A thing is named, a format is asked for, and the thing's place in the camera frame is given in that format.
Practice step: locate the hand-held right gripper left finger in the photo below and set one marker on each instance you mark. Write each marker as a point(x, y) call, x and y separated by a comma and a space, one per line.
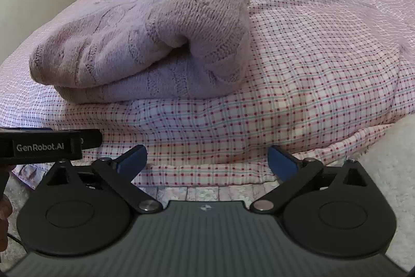
point(133, 160)

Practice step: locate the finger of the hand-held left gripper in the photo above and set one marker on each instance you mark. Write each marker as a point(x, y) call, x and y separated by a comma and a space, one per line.
point(92, 139)

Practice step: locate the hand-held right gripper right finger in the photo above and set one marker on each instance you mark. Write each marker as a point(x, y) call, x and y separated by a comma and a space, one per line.
point(282, 163)

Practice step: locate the person's left hand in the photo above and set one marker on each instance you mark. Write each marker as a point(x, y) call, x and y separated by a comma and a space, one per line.
point(4, 221)

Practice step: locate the floral mattress cover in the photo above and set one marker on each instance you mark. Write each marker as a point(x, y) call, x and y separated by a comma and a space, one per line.
point(201, 192)

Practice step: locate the checked pink bed sheet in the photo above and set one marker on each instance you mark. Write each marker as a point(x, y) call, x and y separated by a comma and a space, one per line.
point(324, 69)

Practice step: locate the white fluffy blanket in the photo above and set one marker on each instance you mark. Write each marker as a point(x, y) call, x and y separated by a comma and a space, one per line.
point(389, 173)

